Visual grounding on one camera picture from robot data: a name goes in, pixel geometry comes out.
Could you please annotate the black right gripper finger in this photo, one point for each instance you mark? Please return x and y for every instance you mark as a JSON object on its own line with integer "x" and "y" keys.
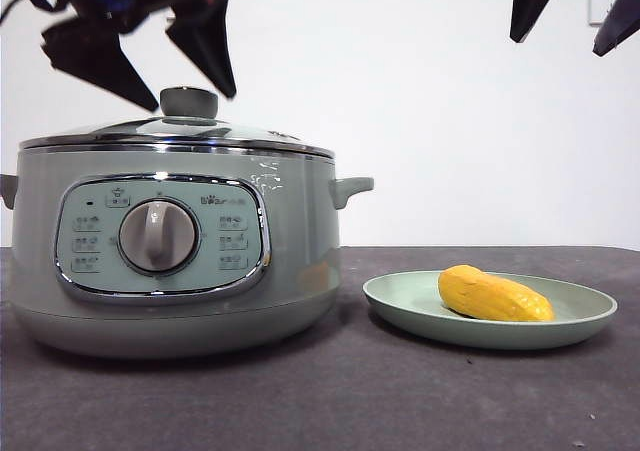
{"x": 622, "y": 16}
{"x": 535, "y": 1}

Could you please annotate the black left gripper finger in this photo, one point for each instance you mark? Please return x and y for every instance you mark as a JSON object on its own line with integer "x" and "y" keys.
{"x": 210, "y": 36}
{"x": 95, "y": 56}

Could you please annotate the glass lid with green knob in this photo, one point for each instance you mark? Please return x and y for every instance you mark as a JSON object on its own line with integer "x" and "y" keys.
{"x": 189, "y": 102}

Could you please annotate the yellow corn cob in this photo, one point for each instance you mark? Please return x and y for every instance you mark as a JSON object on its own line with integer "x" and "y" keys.
{"x": 490, "y": 296}

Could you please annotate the pale green electric steamer pot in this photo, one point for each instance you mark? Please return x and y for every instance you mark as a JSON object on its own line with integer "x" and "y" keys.
{"x": 300, "y": 221}

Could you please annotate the pale green round plate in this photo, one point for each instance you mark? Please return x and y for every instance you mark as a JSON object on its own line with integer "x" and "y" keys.
{"x": 400, "y": 301}

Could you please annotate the white wall outlet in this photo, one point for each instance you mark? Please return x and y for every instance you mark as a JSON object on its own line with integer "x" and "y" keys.
{"x": 597, "y": 6}

